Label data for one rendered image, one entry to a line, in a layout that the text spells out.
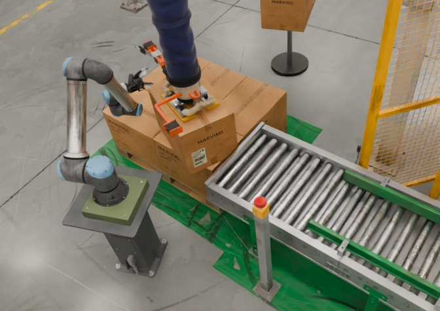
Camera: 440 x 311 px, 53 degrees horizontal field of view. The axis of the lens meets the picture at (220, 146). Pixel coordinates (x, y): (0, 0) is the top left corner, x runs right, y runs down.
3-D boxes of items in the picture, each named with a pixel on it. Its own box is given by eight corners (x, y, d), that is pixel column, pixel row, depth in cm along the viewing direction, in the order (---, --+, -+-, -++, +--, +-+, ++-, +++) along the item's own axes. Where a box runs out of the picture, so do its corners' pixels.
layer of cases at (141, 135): (287, 126, 392) (287, 91, 363) (218, 203, 344) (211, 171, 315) (186, 82, 450) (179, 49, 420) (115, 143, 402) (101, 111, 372)
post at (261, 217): (274, 286, 309) (269, 203, 235) (268, 294, 305) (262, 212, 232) (266, 281, 312) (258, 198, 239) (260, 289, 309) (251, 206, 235)
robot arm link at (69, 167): (81, 186, 261) (82, 57, 246) (55, 182, 265) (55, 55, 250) (94, 180, 275) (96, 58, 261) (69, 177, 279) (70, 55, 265)
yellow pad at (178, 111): (196, 116, 295) (194, 111, 292) (183, 123, 293) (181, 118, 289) (173, 91, 317) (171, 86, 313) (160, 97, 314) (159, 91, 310)
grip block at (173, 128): (183, 131, 272) (181, 126, 269) (171, 137, 270) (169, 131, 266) (177, 124, 277) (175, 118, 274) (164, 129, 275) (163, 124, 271)
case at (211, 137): (239, 152, 324) (234, 112, 294) (190, 175, 314) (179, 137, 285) (203, 106, 362) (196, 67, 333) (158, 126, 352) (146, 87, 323)
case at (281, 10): (304, 32, 403) (305, -9, 374) (260, 28, 415) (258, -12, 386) (316, -2, 440) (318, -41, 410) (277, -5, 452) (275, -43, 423)
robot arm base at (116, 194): (115, 207, 269) (110, 198, 262) (90, 199, 275) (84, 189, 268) (131, 184, 280) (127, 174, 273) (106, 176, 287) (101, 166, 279)
